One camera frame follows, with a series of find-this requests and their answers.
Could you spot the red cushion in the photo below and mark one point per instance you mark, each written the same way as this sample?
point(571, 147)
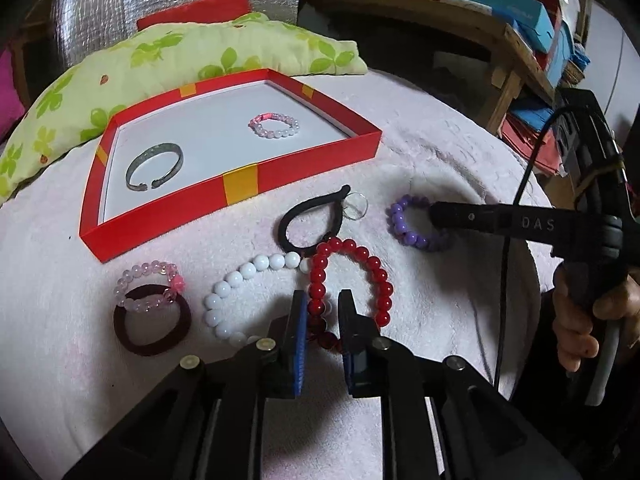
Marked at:
point(215, 7)

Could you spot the pale pink blanket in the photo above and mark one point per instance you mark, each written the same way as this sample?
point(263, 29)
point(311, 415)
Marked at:
point(100, 410)

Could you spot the stack of red papers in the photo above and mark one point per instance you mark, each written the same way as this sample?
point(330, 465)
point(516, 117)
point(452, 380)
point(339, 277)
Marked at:
point(530, 150)

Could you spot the teal cardboard box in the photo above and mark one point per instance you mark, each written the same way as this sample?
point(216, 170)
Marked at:
point(500, 5)

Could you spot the silver bangle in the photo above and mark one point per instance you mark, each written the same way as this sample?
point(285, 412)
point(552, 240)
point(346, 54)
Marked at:
point(131, 167)

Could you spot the wooden shelf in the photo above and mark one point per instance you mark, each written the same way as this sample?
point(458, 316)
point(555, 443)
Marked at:
point(450, 15)

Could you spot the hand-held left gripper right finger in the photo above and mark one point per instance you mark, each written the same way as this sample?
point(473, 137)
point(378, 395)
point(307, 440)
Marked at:
point(348, 355)

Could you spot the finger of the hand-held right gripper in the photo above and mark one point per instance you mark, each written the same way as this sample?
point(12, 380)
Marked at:
point(490, 219)

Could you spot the magenta cushion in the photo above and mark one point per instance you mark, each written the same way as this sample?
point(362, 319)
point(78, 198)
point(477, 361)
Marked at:
point(10, 95)

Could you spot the green floral pillow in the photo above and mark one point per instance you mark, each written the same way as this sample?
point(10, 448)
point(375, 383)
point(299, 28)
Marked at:
point(150, 60)

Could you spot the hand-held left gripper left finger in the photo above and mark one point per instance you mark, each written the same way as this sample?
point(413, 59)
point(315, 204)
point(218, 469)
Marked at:
point(300, 345)

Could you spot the person's right hand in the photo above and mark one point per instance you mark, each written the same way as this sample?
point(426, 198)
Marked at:
point(575, 332)

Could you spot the red cardboard box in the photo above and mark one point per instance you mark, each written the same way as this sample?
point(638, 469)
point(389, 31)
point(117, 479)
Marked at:
point(175, 215)

